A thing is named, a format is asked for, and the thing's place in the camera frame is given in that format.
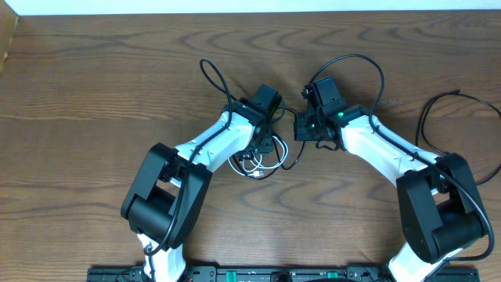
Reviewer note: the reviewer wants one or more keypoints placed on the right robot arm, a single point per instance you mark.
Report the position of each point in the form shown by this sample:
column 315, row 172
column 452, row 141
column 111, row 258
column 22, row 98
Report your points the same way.
column 441, row 210

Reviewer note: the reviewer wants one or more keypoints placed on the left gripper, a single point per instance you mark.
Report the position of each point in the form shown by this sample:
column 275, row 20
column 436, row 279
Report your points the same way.
column 262, row 145

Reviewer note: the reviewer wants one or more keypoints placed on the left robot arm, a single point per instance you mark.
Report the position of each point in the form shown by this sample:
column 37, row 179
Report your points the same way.
column 164, row 201

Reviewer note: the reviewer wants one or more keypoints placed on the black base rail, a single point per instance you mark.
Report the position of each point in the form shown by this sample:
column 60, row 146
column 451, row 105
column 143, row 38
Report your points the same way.
column 218, row 274

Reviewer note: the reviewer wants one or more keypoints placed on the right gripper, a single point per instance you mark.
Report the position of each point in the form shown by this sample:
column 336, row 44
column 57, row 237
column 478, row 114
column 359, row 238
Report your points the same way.
column 300, row 133

